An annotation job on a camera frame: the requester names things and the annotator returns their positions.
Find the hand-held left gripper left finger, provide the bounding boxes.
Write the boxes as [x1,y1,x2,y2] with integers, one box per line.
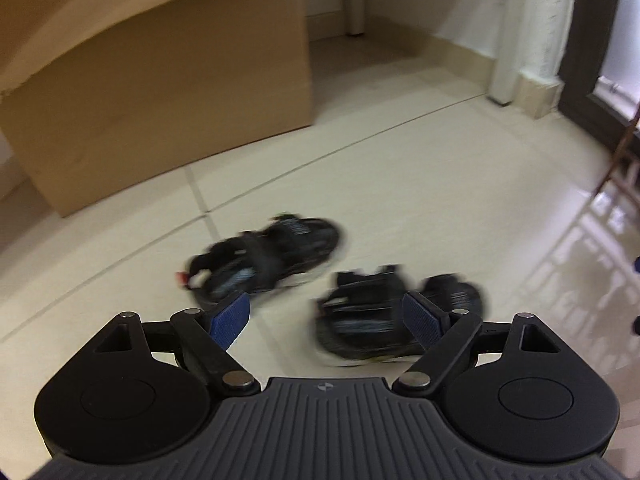
[92,292,261,397]

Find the wooden shoe rack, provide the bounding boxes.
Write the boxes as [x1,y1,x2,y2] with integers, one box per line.
[595,105,640,196]

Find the cardboard box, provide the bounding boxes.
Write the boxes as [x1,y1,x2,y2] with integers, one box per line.
[0,0,317,218]

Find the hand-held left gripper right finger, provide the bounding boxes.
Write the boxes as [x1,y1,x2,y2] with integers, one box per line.
[392,291,563,397]

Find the black sport sandal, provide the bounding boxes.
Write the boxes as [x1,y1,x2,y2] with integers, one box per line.
[314,265,491,367]
[176,215,346,313]

